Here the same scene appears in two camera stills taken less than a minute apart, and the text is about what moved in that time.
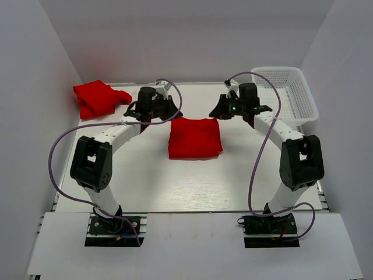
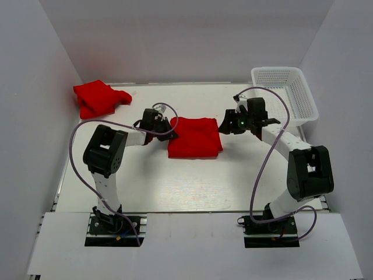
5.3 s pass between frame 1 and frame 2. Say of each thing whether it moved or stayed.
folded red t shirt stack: stayed
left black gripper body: moved
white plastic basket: stayed
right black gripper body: moved
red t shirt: stayed
